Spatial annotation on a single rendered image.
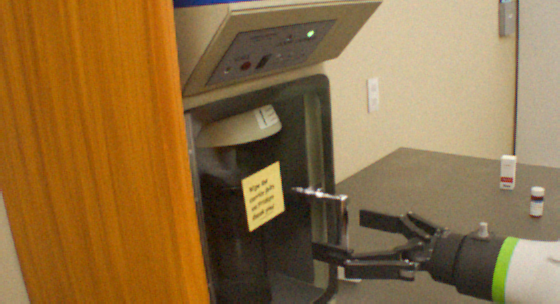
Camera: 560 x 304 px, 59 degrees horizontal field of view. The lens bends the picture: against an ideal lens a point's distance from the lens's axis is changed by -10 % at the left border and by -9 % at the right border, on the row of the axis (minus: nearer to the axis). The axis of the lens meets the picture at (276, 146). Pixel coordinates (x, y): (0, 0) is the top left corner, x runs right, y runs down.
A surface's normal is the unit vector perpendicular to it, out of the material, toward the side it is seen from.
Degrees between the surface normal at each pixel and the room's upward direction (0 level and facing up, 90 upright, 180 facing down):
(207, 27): 90
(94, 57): 90
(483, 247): 34
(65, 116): 90
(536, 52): 90
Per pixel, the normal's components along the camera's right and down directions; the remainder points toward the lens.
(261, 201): 0.77, 0.11
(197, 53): -0.63, 0.25
